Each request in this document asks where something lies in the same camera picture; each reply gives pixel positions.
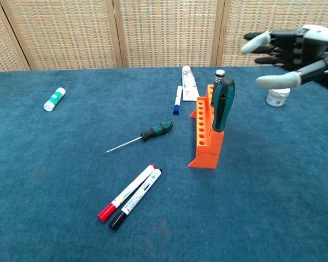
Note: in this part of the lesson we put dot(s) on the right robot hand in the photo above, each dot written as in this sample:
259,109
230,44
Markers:
311,49

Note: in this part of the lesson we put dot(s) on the silver black precision screwdriver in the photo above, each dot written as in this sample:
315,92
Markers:
220,75

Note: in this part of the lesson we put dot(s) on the teal black screwdriver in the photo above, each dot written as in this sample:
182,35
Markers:
222,109

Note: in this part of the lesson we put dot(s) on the orange tool holder rack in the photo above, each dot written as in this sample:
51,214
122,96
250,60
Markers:
205,158

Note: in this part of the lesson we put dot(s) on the small white jar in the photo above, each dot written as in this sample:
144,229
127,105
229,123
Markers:
276,99

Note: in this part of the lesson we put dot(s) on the white printed tube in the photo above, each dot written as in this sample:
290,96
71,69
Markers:
188,84

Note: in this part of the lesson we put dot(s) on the blue cap white marker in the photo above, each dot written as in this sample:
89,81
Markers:
177,98

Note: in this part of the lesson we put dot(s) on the woven wooden folding screen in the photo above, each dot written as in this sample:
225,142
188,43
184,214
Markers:
166,32

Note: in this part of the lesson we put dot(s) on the green black screwdriver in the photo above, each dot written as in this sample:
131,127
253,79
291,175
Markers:
157,130

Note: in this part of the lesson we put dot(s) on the red cap white marker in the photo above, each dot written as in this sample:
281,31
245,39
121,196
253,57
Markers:
131,191

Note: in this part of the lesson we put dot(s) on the black cap white marker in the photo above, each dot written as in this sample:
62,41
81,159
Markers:
138,200

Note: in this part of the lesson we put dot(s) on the green white glue stick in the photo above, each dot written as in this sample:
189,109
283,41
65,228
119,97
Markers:
54,99

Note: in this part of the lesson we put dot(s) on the blue table cloth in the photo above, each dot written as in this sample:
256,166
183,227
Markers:
43,163

